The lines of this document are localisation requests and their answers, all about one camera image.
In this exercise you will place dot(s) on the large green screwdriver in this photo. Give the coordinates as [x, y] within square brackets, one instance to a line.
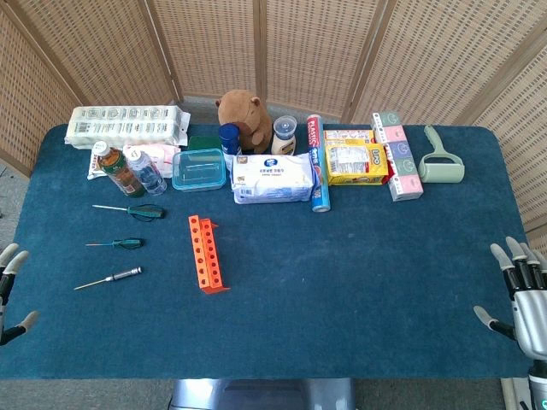
[145, 211]

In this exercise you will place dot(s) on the brown capybara plush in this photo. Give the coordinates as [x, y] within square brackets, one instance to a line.
[252, 119]

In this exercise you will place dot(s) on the small green screwdriver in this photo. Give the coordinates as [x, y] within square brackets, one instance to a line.
[128, 243]

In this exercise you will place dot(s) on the blue table carpet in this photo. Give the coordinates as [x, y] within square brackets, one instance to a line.
[342, 277]

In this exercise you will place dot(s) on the white wet wipes pack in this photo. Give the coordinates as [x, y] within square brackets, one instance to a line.
[271, 179]

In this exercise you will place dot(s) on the blue white spray can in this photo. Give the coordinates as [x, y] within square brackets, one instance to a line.
[230, 138]

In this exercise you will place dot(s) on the yellow snack bag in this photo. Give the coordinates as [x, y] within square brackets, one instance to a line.
[357, 164]

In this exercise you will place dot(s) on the clear container blue lid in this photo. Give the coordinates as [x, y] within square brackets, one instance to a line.
[198, 171]

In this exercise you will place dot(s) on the dark green box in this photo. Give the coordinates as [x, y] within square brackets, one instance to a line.
[205, 143]

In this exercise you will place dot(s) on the mayonnaise squeeze bottle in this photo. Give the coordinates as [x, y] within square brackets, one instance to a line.
[284, 141]

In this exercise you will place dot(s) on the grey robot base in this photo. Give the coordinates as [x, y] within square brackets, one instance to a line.
[260, 395]

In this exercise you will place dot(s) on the silver black precision screwdriver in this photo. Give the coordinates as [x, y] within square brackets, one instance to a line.
[124, 273]

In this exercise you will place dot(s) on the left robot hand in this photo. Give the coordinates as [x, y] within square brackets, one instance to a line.
[10, 260]

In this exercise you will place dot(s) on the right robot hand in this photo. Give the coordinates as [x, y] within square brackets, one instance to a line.
[530, 312]

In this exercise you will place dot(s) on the wicker folding screen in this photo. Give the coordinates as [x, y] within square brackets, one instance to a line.
[205, 42]

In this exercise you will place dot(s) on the orange tool rack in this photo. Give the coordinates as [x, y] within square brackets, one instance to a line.
[207, 256]

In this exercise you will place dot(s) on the pink white plastic bag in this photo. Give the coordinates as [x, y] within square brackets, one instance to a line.
[164, 156]

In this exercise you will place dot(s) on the pastel tissue box pack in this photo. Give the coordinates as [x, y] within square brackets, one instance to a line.
[401, 162]

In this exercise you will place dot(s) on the green tea bottle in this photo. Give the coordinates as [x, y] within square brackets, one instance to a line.
[121, 173]

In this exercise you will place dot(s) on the clear water bottle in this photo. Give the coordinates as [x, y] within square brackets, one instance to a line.
[149, 175]

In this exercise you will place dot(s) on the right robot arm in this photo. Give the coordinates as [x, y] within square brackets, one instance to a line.
[539, 384]

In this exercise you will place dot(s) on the red package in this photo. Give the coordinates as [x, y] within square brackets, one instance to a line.
[389, 173]

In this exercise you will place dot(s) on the yellow white carton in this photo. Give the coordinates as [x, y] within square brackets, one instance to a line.
[348, 136]

